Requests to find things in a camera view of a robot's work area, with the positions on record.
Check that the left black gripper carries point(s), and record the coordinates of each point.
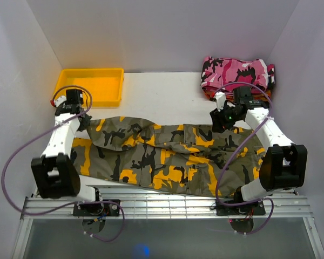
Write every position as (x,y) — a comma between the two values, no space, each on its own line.
(85,123)

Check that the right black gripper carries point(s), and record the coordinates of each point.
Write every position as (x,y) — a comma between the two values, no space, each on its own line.
(218,122)

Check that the yellow green camouflage trousers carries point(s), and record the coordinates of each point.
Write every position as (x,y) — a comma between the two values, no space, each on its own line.
(181,159)

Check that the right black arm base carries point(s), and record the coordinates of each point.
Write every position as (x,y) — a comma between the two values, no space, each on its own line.
(252,209)

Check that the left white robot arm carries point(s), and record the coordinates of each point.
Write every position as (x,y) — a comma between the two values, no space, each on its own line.
(54,172)

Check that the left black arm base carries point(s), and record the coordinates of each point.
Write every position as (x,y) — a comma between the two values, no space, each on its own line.
(97,210)

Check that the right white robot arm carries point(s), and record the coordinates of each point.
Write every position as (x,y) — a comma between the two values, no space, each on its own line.
(284,164)

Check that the pink camouflage folded trousers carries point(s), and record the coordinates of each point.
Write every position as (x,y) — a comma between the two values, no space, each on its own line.
(217,72)

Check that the orange camouflage folded trousers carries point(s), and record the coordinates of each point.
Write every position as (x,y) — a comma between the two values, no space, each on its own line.
(209,93)

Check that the yellow plastic tray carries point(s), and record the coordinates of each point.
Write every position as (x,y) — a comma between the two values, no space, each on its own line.
(105,85)

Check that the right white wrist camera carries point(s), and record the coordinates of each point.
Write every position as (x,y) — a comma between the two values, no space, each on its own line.
(220,99)

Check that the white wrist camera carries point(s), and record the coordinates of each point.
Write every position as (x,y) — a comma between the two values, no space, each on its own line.
(56,102)
(220,99)

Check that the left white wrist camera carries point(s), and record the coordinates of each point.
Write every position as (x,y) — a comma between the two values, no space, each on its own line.
(56,102)

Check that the aluminium rail frame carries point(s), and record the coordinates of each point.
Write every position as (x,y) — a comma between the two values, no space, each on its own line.
(148,204)

